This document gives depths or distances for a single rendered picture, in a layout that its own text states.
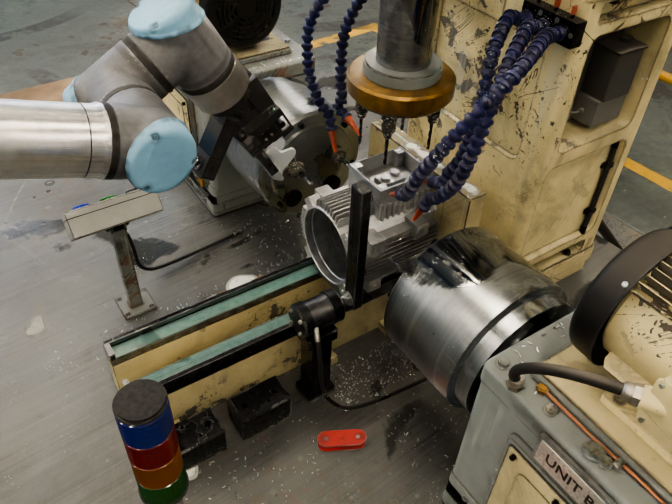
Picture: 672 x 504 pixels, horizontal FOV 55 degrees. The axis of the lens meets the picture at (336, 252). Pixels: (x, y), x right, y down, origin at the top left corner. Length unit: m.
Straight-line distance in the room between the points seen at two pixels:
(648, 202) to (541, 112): 2.29
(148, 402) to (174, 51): 0.45
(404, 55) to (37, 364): 0.90
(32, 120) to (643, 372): 0.71
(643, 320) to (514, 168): 0.53
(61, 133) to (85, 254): 0.86
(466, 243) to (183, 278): 0.70
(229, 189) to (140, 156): 0.85
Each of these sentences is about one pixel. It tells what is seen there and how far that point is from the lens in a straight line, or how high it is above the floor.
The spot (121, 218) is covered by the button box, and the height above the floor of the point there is 1.06.
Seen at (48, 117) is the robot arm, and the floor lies 1.46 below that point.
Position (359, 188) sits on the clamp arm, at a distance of 0.97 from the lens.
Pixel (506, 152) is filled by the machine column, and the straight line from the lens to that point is 1.24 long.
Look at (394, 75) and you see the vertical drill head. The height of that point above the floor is 1.36.
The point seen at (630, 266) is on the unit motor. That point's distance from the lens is 0.77.
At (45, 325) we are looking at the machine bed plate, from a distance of 1.46.
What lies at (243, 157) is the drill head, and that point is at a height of 1.06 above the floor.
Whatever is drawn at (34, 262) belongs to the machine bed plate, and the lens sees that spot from 1.62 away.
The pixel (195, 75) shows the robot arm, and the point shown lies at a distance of 0.93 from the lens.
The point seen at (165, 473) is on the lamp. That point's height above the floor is 1.10.
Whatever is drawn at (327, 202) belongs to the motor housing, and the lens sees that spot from 1.18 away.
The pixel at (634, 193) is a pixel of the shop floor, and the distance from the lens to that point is 3.44.
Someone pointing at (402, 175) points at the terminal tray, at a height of 1.13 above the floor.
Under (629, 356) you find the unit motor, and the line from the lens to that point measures 0.81.
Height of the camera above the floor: 1.82
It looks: 42 degrees down
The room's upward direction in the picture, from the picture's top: 3 degrees clockwise
